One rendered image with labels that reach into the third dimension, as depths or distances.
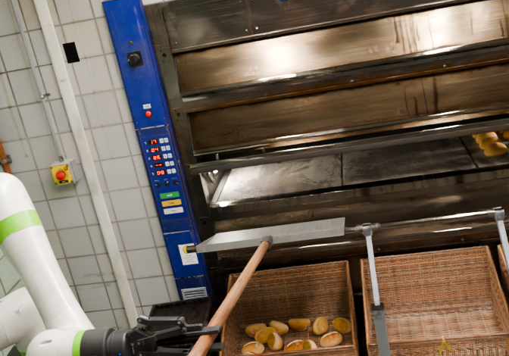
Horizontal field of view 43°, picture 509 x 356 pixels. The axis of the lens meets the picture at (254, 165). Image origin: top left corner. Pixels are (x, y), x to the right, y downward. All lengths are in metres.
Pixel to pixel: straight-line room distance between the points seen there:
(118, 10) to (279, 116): 0.79
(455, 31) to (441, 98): 0.27
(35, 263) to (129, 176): 1.37
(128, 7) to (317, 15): 0.77
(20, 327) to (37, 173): 1.29
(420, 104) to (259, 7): 0.76
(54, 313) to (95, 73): 1.46
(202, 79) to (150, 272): 0.98
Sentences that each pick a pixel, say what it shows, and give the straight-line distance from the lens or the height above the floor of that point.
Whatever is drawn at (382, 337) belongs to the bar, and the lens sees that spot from 2.45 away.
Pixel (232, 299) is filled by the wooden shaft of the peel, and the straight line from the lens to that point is 1.62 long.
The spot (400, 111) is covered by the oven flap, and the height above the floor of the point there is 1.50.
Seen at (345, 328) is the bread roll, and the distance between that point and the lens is 2.88.
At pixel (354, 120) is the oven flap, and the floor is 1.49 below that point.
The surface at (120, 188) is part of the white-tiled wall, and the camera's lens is 2.98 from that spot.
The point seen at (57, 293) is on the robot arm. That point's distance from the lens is 1.62.
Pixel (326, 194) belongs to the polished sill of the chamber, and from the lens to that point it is 2.82.
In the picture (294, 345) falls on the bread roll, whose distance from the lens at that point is 2.82.
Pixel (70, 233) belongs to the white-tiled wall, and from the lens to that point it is 3.17.
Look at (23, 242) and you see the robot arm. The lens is 1.65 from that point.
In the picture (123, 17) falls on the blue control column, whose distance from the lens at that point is 2.73.
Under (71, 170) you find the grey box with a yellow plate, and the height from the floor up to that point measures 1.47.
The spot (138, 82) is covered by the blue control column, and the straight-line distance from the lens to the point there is 2.76.
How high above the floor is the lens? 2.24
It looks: 18 degrees down
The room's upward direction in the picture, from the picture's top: 12 degrees counter-clockwise
